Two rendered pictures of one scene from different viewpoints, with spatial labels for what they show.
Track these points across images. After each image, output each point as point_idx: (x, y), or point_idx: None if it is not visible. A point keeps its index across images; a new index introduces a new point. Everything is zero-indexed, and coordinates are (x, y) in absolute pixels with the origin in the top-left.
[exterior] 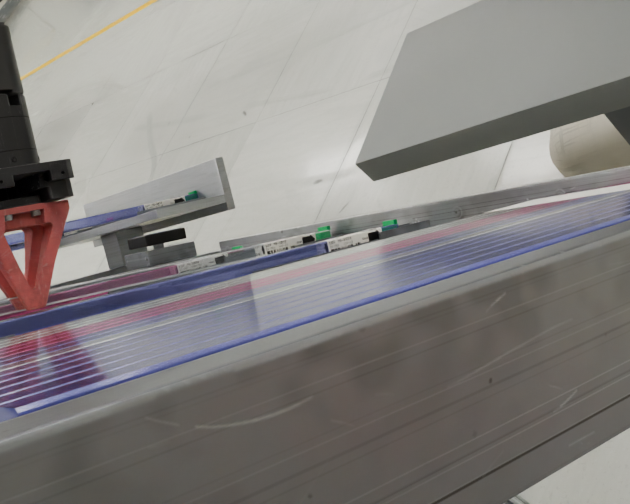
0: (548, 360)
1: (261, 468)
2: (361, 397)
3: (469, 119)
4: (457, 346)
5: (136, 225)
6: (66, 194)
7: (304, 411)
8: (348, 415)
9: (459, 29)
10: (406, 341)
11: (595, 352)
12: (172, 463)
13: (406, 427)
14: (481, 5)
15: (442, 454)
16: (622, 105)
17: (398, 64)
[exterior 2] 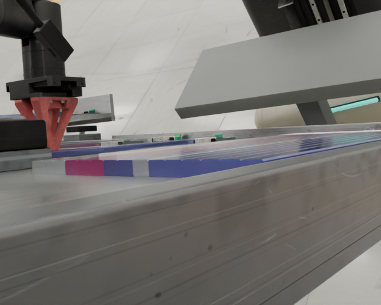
0: None
1: (352, 195)
2: (369, 177)
3: (237, 95)
4: None
5: None
6: (80, 95)
7: (360, 177)
8: (367, 183)
9: (231, 52)
10: (378, 160)
11: None
12: (337, 184)
13: (377, 193)
14: (243, 43)
15: None
16: (312, 100)
17: (198, 64)
